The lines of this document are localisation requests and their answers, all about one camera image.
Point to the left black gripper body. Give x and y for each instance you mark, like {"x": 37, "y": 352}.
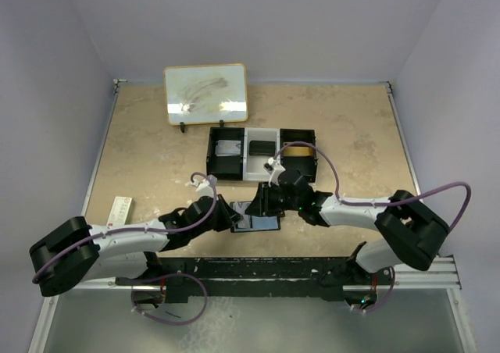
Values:
{"x": 221, "y": 220}

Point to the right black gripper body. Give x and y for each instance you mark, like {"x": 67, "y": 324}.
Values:
{"x": 273, "y": 201}

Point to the black leather card holder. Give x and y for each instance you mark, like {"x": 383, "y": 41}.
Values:
{"x": 249, "y": 224}

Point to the black white card sorting tray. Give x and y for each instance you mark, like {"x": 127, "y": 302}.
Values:
{"x": 251, "y": 168}

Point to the white board with yellow rim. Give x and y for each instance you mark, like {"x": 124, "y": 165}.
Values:
{"x": 206, "y": 94}

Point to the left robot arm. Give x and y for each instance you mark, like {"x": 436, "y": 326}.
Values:
{"x": 77, "y": 251}

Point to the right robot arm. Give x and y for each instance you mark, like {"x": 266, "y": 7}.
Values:
{"x": 411, "y": 234}

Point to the gold cards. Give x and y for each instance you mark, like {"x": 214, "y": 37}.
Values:
{"x": 297, "y": 150}

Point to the black VIP cards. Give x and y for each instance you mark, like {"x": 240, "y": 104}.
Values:
{"x": 261, "y": 148}

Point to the silver VIP cards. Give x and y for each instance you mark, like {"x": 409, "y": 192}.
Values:
{"x": 225, "y": 148}

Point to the small white green box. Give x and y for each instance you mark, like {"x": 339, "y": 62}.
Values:
{"x": 119, "y": 212}

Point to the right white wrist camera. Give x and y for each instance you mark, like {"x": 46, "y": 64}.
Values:
{"x": 274, "y": 169}

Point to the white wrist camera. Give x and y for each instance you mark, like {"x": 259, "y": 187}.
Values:
{"x": 205, "y": 185}
{"x": 274, "y": 169}

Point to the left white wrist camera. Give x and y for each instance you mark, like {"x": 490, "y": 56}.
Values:
{"x": 205, "y": 185}

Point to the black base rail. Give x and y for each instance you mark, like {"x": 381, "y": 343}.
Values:
{"x": 327, "y": 278}

